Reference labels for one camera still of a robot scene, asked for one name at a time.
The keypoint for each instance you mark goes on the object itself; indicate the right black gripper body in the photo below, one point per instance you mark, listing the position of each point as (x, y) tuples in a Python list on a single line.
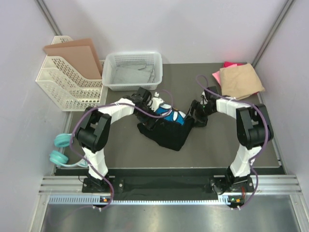
[(202, 112)]

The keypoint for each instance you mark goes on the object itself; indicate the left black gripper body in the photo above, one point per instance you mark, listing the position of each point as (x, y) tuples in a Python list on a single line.
[(145, 120)]

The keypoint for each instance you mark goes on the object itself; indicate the black daisy print t-shirt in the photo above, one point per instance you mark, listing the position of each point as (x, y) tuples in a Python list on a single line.
[(172, 130)]

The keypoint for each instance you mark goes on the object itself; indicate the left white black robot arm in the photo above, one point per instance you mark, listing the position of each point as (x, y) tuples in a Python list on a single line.
[(92, 134)]

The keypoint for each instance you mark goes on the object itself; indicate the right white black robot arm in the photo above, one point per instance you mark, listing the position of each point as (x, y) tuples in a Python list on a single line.
[(254, 131)]

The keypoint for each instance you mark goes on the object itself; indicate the pink folded t-shirt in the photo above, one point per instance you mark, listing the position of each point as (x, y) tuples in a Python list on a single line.
[(216, 76)]

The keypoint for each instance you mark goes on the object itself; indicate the beige folded t-shirt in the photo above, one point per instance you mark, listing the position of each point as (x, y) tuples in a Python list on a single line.
[(240, 81)]

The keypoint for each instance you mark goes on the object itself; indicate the grey folded cloth in basket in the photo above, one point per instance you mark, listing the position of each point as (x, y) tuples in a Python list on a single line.
[(133, 73)]

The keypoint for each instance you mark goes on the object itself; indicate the red folded t-shirt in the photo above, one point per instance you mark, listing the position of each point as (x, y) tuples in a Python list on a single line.
[(232, 64)]

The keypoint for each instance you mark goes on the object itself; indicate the white perforated plastic basket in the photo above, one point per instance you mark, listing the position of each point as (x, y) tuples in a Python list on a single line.
[(113, 60)]

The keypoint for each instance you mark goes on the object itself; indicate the cream perforated file organizer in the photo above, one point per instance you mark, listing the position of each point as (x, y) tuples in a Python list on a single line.
[(65, 86)]

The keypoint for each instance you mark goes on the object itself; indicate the brown cardboard folder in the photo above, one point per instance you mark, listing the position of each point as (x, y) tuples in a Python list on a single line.
[(80, 54)]

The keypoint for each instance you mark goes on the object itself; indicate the teal cat ear headphones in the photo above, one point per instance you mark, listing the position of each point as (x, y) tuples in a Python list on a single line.
[(59, 159)]

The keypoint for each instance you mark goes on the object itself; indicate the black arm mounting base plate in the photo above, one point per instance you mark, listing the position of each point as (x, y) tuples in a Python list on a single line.
[(169, 184)]

